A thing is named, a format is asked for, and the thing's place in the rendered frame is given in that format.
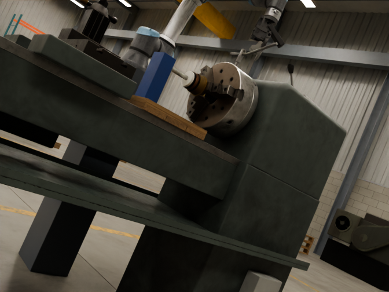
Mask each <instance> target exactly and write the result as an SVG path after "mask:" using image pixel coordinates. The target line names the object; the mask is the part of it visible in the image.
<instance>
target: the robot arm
mask: <svg viewBox="0 0 389 292"><path fill-rule="evenodd" d="M207 1H209V0H182V2H181V4H180V5H179V7H178V9H177V10H176V12H175V13H174V15H173V17H172V18H171V20H170V21H169V23H168V24H167V26H166V28H165V29H164V31H163V33H162V34H159V33H158V32H157V31H155V30H153V29H151V28H148V27H143V26H141V27H139V28H138V30H137V32H136V34H135V37H134V39H133V41H132V43H131V45H130V47H129V50H128V51H127V52H126V53H125V54H124V56H123V57H122V58H121V59H122V60H124V61H127V62H129V63H130V64H132V65H134V66H135V67H137V68H139V69H140V70H142V71H143V72H145V71H146V69H147V67H148V61H149V59H151V58H152V56H153V54H154V52H166V53H167V54H169V55H170V56H171V57H173V58H174V52H173V50H174V48H175V41H176V40H177V38H178V37H179V35H180V33H181V32H182V30H183V29H184V27H185V26H186V24H187V22H188V21H189V19H190V18H191V16H192V14H193V13H194V11H195V10H196V8H197V7H198V6H201V5H202V4H203V3H206V2H207ZM287 1H288V0H248V3H249V4H250V5H253V6H256V7H257V6H258V7H263V8H267V9H266V12H265V14H264V15H261V16H260V18H259V20H258V22H257V24H256V26H255V28H254V30H253V32H252V35H251V37H250V39H252V40H254V41H256V42H258V43H257V44H256V45H252V46H251V47H250V48H249V50H250V52H251V51H253V50H256V49H259V48H262V47H264V46H266V44H267V42H268V41H269V39H270V36H271V37H272V39H273V41H274V42H275V43H276V42H277V43H278V45H277V47H278V48H281V47H282V46H283V45H284V41H283V40H282V38H281V37H280V35H279V34H278V32H277V30H276V29H275V28H274V26H276V24H277V22H278V21H279V19H280V16H281V14H282V12H283V10H284V8H285V6H286V4H287ZM262 52H263V51H260V52H257V53H254V55H255V60H254V61H256V60H257V59H258V58H259V57H260V55H261V54H262Z"/></svg>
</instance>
